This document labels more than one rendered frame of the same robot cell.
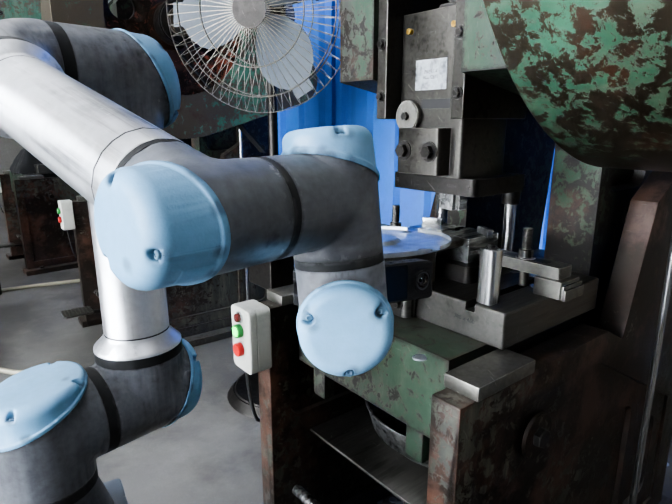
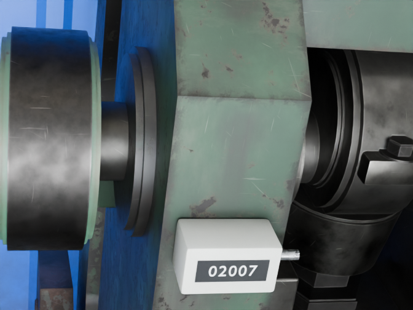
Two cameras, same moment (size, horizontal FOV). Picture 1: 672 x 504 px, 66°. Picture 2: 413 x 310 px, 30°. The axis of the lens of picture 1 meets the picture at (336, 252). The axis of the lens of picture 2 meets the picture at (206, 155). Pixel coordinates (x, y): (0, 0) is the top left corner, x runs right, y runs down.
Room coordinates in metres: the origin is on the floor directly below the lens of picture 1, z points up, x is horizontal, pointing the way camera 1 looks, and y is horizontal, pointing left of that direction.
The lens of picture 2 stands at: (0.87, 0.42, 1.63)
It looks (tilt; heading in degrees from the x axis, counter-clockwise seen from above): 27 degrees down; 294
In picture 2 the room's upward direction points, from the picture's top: 8 degrees clockwise
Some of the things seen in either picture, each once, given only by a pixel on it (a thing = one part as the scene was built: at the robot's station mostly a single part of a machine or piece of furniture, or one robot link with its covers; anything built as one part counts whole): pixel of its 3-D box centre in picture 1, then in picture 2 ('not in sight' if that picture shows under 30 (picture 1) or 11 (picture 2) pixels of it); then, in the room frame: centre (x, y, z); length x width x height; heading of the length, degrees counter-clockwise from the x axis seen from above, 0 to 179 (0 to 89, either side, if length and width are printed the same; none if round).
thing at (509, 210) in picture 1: (509, 219); not in sight; (0.98, -0.33, 0.81); 0.02 x 0.02 x 0.14
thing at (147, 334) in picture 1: (126, 246); not in sight; (0.68, 0.28, 0.82); 0.15 x 0.12 x 0.55; 138
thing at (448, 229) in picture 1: (451, 240); not in sight; (1.00, -0.23, 0.76); 0.15 x 0.09 x 0.05; 39
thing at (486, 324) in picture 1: (450, 280); not in sight; (1.01, -0.23, 0.68); 0.45 x 0.30 x 0.06; 39
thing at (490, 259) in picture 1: (489, 273); not in sight; (0.79, -0.24, 0.75); 0.03 x 0.03 x 0.10; 39
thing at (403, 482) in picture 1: (444, 439); not in sight; (1.01, -0.24, 0.31); 0.43 x 0.42 x 0.01; 39
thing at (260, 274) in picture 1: (272, 291); not in sight; (1.11, 0.14, 0.62); 0.10 x 0.06 x 0.20; 39
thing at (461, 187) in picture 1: (457, 187); not in sight; (1.01, -0.24, 0.86); 0.20 x 0.16 x 0.05; 39
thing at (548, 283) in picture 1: (530, 257); not in sight; (0.88, -0.34, 0.76); 0.17 x 0.06 x 0.10; 39
